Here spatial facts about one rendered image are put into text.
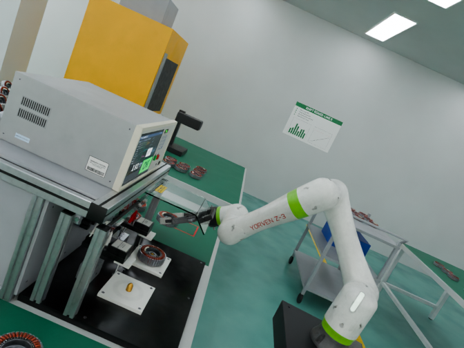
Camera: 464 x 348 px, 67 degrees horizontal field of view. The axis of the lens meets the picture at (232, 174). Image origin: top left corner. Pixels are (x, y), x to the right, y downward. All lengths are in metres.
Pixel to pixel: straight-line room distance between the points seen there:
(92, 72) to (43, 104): 3.88
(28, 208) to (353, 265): 1.13
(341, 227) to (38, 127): 1.12
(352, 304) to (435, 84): 6.01
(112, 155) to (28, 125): 0.26
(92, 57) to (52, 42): 2.49
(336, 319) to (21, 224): 1.04
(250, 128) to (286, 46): 1.54
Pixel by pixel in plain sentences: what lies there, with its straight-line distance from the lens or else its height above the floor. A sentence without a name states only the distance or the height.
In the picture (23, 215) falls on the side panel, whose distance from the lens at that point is 1.07.
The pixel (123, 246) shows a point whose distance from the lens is 1.21.
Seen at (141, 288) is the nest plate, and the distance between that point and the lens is 1.30.
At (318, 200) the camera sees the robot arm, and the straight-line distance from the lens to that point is 1.30.
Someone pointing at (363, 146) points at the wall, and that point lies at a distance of 6.69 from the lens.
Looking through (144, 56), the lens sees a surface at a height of 1.50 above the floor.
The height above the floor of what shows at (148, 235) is 0.88.
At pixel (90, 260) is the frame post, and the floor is 0.95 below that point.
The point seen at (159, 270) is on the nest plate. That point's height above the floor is 0.78.
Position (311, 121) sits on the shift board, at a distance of 6.45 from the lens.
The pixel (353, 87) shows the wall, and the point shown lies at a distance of 6.60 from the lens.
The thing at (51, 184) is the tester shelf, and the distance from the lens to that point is 0.99.
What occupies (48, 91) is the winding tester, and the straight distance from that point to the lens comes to 1.13.
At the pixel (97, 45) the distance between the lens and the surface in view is 5.01.
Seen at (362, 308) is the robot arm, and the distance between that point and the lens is 1.33.
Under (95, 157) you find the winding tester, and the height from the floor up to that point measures 1.18.
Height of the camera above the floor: 1.50
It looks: 11 degrees down
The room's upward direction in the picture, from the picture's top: 25 degrees clockwise
